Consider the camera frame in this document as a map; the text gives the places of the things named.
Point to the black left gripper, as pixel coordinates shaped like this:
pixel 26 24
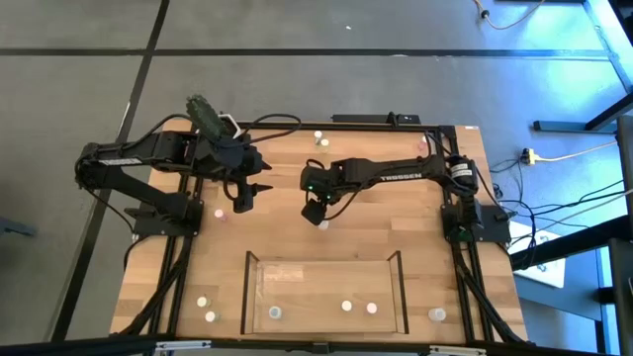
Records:
pixel 237 158

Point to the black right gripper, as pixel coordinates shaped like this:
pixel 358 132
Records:
pixel 321 180

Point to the white translucent medicine bottle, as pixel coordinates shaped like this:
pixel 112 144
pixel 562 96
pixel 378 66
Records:
pixel 275 312

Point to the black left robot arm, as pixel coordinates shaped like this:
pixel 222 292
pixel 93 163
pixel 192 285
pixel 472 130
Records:
pixel 148 148

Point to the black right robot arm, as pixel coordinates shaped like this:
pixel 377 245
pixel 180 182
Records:
pixel 395 175

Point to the wooden shelf with black legs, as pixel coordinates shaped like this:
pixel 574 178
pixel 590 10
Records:
pixel 326 292

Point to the clear medicine bottle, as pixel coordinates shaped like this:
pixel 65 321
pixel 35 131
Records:
pixel 437 314

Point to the green cactus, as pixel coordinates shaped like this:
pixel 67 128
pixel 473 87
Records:
pixel 203 114

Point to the yellow power strip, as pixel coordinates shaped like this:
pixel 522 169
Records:
pixel 531 157

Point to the white board with blue marks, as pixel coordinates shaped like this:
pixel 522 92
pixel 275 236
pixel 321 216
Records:
pixel 546 272

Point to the grey floor foot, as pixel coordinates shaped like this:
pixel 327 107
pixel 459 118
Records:
pixel 15 227

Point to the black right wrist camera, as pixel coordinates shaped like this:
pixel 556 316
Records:
pixel 313 212

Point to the black aluminium table frame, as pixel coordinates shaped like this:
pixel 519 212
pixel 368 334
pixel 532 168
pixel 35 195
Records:
pixel 346 126

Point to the silver aluminium bracket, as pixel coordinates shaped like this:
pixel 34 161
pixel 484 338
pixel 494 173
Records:
pixel 455 350
pixel 183 344

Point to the black neighbouring station frame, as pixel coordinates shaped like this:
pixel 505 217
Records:
pixel 569 243

